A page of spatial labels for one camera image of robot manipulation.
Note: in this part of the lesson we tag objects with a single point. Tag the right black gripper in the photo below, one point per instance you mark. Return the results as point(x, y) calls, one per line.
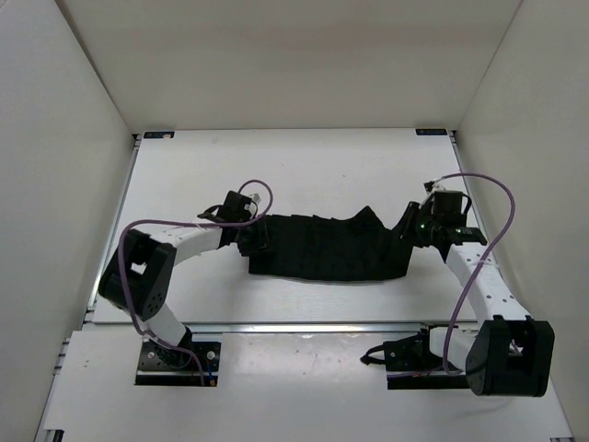
point(412, 211)

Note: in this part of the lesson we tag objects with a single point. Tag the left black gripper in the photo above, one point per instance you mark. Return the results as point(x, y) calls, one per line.
point(245, 217)

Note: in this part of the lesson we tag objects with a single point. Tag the black pleated skirt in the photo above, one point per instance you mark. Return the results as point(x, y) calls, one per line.
point(312, 248)

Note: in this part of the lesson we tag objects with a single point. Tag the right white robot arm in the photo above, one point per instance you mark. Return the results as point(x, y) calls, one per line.
point(510, 352)

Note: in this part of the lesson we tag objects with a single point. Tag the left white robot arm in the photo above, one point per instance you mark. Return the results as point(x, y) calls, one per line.
point(138, 275)

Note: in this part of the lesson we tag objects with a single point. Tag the right blue corner label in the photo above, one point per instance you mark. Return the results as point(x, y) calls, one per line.
point(431, 132)

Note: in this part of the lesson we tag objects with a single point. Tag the blue corner label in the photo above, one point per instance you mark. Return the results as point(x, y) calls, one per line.
point(431, 132)
point(158, 135)

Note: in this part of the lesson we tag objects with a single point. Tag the left blue corner label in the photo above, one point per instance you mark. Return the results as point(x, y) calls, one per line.
point(158, 135)

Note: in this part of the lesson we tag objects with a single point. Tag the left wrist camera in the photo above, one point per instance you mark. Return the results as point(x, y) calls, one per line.
point(251, 204)

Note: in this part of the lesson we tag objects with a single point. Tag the aluminium front rail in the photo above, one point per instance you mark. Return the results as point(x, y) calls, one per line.
point(306, 327)

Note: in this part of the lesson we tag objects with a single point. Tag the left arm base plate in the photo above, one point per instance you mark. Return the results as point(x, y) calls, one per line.
point(157, 366)

